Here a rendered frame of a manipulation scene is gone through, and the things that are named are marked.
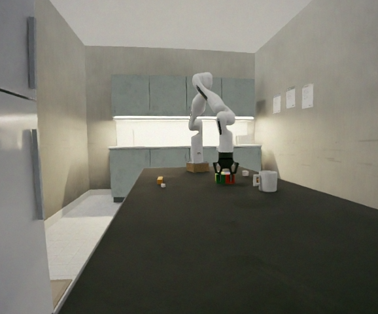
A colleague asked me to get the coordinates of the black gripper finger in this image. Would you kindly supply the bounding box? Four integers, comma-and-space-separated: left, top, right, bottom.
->
213, 162, 224, 182
228, 162, 239, 182

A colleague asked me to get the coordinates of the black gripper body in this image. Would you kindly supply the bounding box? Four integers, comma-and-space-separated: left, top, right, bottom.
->
218, 152, 234, 169

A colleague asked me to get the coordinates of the white mug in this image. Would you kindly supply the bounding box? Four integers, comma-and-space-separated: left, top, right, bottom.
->
253, 171, 277, 192

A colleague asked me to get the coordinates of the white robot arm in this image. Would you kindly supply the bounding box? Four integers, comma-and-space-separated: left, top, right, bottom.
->
188, 73, 236, 163

